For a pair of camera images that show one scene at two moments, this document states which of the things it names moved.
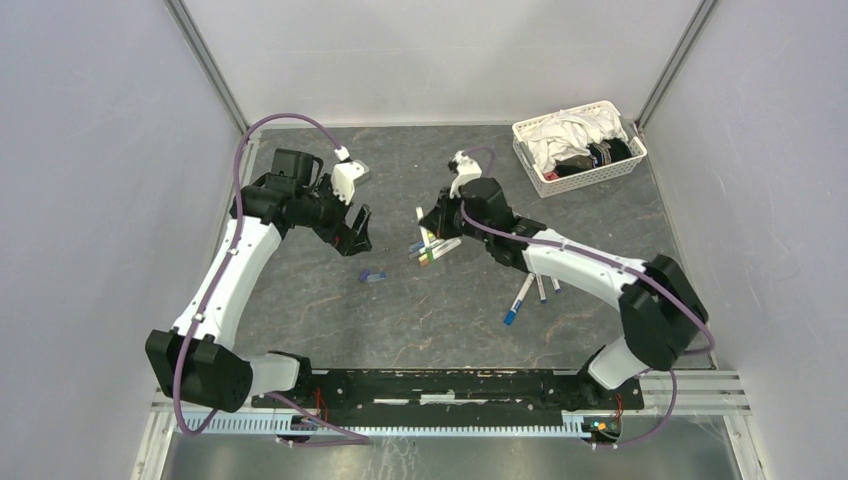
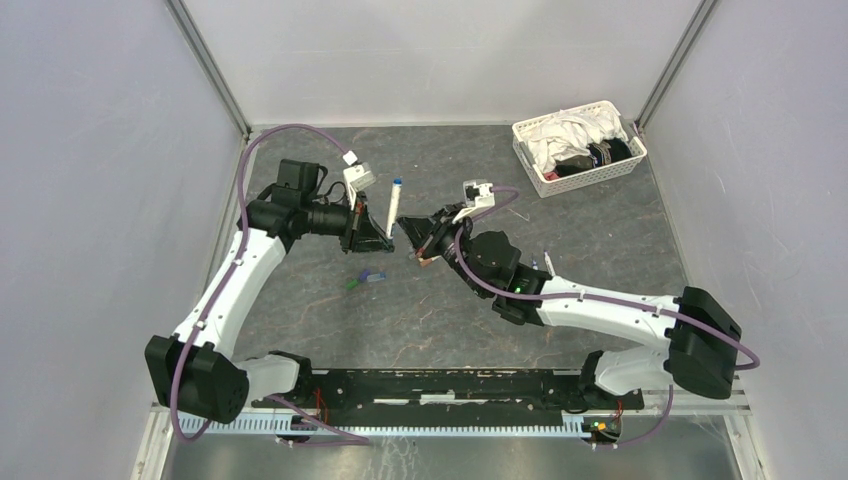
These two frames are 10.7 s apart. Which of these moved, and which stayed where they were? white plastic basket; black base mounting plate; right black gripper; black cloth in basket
Moved: right black gripper
Stayed: white plastic basket; black base mounting plate; black cloth in basket
